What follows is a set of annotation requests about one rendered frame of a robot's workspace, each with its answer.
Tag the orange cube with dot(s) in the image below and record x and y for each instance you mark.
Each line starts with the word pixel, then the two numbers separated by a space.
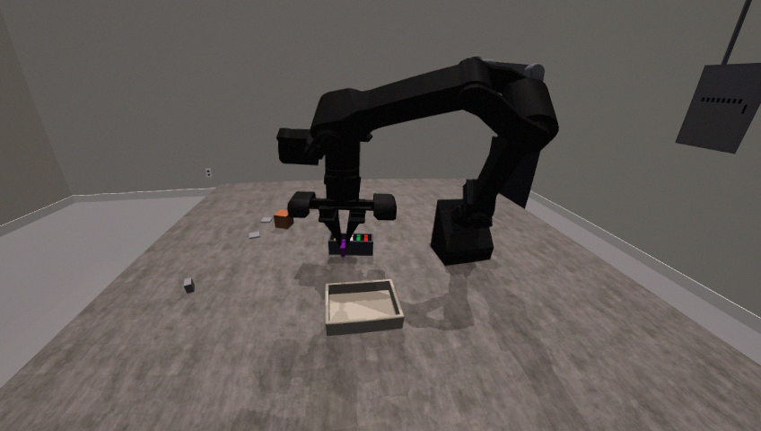
pixel 282 220

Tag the beige open tray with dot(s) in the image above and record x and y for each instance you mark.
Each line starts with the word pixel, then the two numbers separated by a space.
pixel 361 307

